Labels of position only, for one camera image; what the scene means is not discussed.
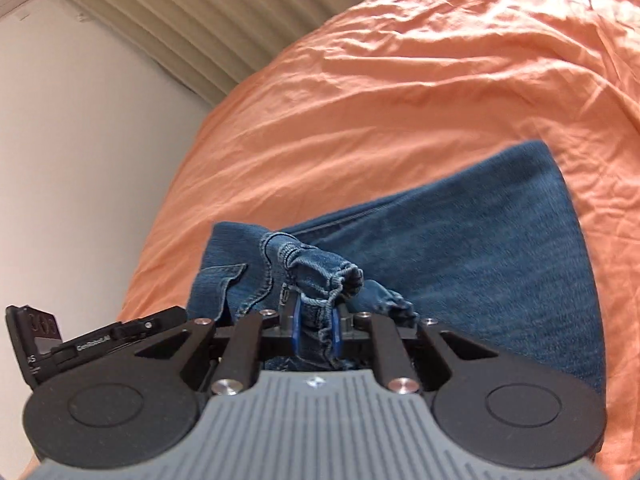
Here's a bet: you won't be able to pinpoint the blue denim pants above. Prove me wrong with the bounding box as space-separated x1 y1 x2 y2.
186 141 605 391

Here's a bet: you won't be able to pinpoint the orange bed sheet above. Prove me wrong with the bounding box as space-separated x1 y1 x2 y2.
122 0 639 479

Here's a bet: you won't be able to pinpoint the beige pleated curtain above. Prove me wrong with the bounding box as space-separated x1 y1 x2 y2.
72 0 363 104

